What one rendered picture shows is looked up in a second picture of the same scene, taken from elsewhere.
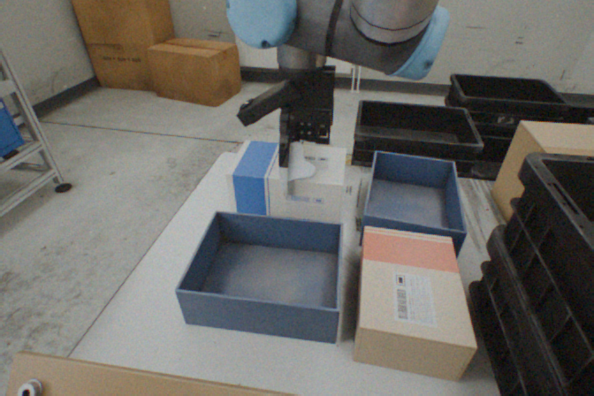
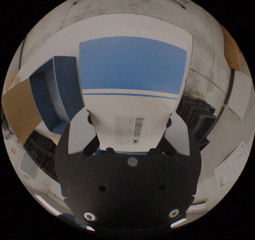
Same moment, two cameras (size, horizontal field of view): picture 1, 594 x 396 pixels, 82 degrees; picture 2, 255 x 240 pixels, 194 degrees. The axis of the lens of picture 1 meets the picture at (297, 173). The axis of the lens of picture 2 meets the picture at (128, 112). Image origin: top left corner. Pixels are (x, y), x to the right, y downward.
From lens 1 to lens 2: 0.58 m
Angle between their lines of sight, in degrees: 64
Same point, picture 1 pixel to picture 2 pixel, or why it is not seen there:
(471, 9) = (222, 144)
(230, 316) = (41, 92)
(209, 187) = (138, 22)
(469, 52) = (215, 138)
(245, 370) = not seen: hidden behind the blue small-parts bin
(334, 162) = (131, 147)
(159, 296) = (49, 52)
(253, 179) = (82, 73)
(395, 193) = not seen: hidden behind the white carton
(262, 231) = (68, 90)
